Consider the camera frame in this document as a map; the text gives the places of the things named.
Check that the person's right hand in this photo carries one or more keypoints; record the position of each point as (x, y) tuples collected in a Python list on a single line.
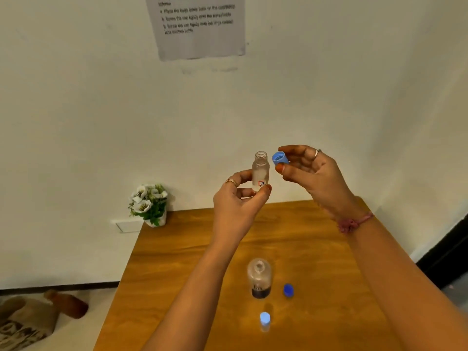
[(325, 182)]

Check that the brown patterned bag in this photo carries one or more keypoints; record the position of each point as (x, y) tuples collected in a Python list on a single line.
[(29, 321)]

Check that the person's left forearm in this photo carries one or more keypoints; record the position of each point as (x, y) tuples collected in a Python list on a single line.
[(190, 303)]

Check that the large clear solution bottle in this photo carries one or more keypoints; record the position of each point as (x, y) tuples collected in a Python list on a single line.
[(259, 279)]

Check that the white printed paper sheet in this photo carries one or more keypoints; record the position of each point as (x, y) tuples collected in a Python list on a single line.
[(201, 40)]

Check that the person's left hand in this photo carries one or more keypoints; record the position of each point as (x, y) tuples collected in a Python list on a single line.
[(230, 215)]

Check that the small clear bottle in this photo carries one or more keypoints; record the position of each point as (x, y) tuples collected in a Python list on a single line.
[(260, 171), (265, 327)]

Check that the dark blue bottle cap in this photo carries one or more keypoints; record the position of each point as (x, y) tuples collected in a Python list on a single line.
[(289, 290)]

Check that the white flower potted plant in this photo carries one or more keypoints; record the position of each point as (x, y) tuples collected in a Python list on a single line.
[(146, 206)]

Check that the white wall socket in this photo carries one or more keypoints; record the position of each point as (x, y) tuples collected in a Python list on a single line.
[(126, 226)]

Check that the person's right forearm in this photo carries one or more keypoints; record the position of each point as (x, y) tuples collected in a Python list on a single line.
[(406, 288)]

